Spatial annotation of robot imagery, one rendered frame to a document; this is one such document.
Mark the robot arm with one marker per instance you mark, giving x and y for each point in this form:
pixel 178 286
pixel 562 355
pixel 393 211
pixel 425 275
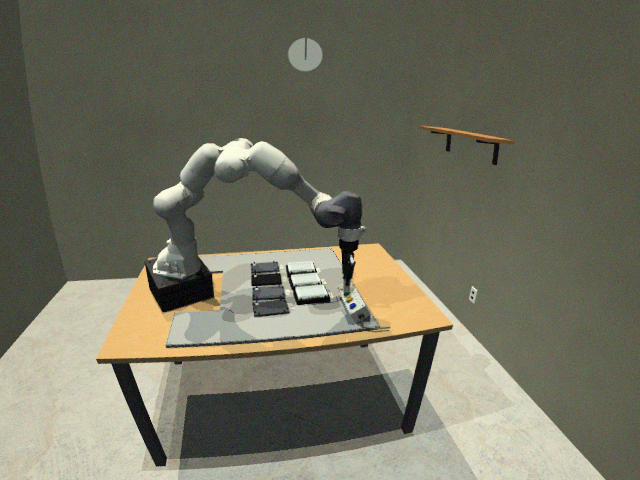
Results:
pixel 344 210

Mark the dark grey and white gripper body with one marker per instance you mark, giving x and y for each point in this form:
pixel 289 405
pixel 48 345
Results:
pixel 348 247

